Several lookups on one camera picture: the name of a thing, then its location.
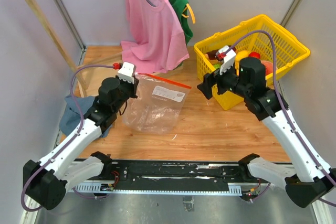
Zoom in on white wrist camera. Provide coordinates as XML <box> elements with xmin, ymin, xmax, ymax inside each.
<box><xmin>215</xmin><ymin>45</ymin><xmax>237</xmax><ymax>75</ymax></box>
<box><xmin>113</xmin><ymin>62</ymin><xmax>136</xmax><ymax>84</ymax></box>

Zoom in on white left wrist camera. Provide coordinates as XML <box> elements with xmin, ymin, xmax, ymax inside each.
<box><xmin>113</xmin><ymin>62</ymin><xmax>136</xmax><ymax>84</ymax></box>

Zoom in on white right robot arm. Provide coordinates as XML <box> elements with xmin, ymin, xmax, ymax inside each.
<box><xmin>197</xmin><ymin>58</ymin><xmax>335</xmax><ymax>208</ymax></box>

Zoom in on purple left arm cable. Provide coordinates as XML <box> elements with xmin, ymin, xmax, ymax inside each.
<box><xmin>20</xmin><ymin>62</ymin><xmax>116</xmax><ymax>211</ymax></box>

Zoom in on yellow plastic basket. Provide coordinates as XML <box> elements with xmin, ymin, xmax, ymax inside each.
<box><xmin>194</xmin><ymin>14</ymin><xmax>310</xmax><ymax>110</ymax></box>

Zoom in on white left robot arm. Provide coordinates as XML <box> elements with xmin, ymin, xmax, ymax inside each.
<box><xmin>20</xmin><ymin>73</ymin><xmax>139</xmax><ymax>211</ymax></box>

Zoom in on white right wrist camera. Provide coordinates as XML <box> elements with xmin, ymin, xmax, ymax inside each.
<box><xmin>215</xmin><ymin>45</ymin><xmax>237</xmax><ymax>75</ymax></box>

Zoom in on blue cloth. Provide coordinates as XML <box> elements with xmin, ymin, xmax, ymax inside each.
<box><xmin>58</xmin><ymin>94</ymin><xmax>115</xmax><ymax>140</ymax></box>

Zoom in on watermelon slice toy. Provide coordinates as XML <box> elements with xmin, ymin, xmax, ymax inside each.
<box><xmin>261</xmin><ymin>60</ymin><xmax>274</xmax><ymax>76</ymax></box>

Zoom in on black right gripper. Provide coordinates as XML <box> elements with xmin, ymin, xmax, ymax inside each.
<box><xmin>197</xmin><ymin>60</ymin><xmax>250</xmax><ymax>100</ymax></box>

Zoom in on pink t-shirt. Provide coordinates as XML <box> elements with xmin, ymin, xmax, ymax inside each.
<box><xmin>121</xmin><ymin>0</ymin><xmax>189</xmax><ymax>73</ymax></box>

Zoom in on green t-shirt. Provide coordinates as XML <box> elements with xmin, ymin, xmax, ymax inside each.
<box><xmin>168</xmin><ymin>0</ymin><xmax>193</xmax><ymax>44</ymax></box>

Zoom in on yellow lemon toy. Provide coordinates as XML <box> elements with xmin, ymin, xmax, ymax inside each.
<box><xmin>235</xmin><ymin>50</ymin><xmax>250</xmax><ymax>62</ymax></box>

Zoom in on clear zip top bag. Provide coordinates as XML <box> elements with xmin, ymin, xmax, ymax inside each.
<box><xmin>122</xmin><ymin>73</ymin><xmax>191</xmax><ymax>134</ymax></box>

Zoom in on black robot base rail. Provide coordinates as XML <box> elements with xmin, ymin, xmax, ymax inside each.
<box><xmin>73</xmin><ymin>158</ymin><xmax>271</xmax><ymax>193</ymax></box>

